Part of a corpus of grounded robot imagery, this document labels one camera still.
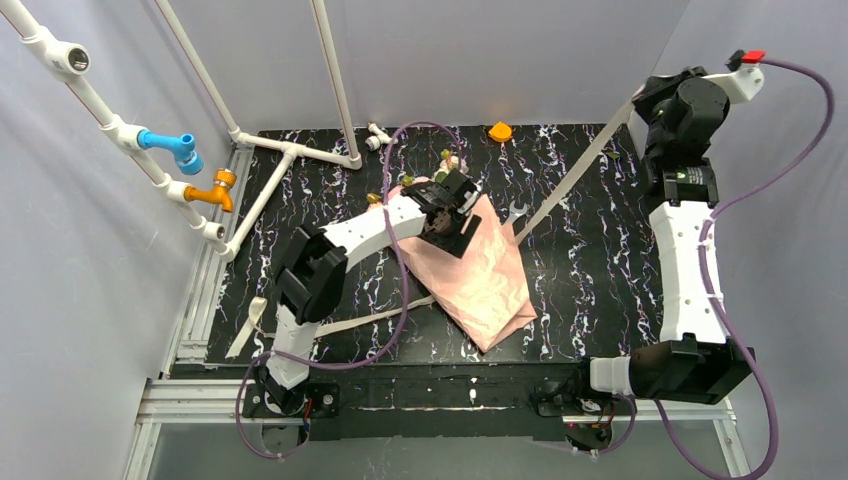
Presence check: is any fake pink rose stem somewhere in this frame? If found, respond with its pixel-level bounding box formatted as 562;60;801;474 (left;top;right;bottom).
366;175;417;211

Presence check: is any fake cream rose stem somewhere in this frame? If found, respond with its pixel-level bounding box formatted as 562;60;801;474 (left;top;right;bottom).
432;149;469;183

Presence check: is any metal wrench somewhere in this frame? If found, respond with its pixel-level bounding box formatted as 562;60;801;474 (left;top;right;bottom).
505;202;528;225

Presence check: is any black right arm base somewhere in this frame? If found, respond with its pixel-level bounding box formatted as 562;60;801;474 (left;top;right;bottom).
529;359;638;458

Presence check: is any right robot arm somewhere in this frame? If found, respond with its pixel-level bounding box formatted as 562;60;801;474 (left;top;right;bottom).
575;64;764;405

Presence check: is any brass orange tap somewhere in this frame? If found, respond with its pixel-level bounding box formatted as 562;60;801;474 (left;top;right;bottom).
183;169;237;213

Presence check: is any white PVC pipe frame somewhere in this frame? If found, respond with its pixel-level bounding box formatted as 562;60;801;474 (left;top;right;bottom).
0;0;364;262

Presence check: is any pink wrapping paper sheet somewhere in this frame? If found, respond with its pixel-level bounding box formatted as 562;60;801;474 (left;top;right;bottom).
399;195;537;353

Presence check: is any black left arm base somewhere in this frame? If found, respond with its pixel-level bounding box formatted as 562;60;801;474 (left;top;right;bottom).
240;380;341;419

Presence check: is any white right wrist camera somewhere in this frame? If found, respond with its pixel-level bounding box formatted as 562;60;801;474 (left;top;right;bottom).
705;50;766;104

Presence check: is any small orange object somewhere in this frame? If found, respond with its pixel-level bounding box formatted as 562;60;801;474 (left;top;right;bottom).
488;122;513;143

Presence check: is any beige printed ribbon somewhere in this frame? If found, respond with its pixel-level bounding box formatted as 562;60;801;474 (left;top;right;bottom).
221;102;633;359

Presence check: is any aluminium rail frame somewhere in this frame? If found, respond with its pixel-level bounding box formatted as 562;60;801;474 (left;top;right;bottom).
123;146;754;480

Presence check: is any blue plastic tap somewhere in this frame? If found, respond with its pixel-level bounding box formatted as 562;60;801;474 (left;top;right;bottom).
136;130;204;175

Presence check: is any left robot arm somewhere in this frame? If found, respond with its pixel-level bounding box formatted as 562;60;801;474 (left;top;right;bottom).
266;170;481;390

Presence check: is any small white pipe fitting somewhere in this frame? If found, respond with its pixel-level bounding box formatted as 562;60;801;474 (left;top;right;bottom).
365;122;397;151

